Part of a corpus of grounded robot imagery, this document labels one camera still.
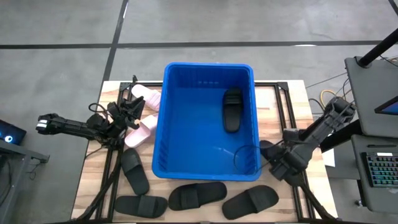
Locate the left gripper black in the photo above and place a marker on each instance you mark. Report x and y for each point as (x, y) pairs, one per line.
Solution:
(118, 119)

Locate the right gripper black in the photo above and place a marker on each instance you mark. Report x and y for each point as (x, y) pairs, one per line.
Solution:
(289, 161)

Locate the pink slide sandal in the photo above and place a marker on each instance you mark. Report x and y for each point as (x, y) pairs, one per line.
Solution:
(149, 95)
(138, 137)

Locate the black slide sandal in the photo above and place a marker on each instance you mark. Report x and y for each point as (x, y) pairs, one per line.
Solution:
(248, 202)
(140, 206)
(135, 174)
(199, 196)
(232, 118)
(266, 148)

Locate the blue plastic bin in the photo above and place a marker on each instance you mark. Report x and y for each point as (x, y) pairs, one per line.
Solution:
(192, 133)

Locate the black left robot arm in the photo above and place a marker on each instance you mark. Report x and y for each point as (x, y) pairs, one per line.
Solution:
(71, 126)

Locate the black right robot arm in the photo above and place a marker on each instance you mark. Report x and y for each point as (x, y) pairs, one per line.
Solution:
(329, 118)

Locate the white paper sheet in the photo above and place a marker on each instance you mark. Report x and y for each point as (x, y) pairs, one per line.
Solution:
(329, 158)

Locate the black desk support bar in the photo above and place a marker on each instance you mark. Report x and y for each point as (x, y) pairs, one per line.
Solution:
(340, 137)

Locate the grey keyboard tray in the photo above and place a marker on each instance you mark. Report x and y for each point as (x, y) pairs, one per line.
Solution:
(360, 193)

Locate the backlit black keyboard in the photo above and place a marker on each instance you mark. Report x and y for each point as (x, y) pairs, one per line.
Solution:
(382, 169)

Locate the large grey desk tray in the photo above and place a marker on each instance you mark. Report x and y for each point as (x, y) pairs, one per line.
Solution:
(367, 99)

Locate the black screen device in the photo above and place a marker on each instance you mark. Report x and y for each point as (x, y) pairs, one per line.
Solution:
(390, 108)

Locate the dark grey desk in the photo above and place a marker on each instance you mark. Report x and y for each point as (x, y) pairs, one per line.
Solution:
(18, 152)

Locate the black computer blue light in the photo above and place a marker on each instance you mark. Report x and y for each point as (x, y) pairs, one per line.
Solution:
(12, 132)

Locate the black aluminium table frame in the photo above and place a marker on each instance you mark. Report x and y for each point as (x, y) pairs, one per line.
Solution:
(280, 86)

